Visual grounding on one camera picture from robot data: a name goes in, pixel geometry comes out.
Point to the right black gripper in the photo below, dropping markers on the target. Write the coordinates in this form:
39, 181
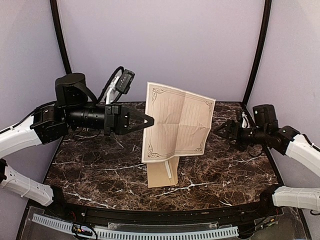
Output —
231, 124

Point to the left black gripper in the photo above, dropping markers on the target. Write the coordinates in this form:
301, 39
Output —
115, 121

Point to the beige ornate letter sheet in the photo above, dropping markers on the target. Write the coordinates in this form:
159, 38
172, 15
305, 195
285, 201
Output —
168, 167

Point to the brown paper envelope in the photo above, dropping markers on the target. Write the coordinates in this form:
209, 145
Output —
157, 175

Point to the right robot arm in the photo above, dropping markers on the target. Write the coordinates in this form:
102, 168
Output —
285, 140

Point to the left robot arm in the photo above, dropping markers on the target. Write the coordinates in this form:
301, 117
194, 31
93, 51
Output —
75, 107

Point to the black front table rail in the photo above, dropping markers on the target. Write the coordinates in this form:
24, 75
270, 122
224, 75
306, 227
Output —
245, 213

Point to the left black corner post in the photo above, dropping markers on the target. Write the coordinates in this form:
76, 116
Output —
60, 36

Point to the black corner post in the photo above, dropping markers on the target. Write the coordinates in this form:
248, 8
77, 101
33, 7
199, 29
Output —
60, 36
258, 53

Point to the white slotted cable duct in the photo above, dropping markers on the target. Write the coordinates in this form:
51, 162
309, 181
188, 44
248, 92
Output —
119, 231

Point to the right black corner post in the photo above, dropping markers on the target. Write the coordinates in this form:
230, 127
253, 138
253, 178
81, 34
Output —
258, 53

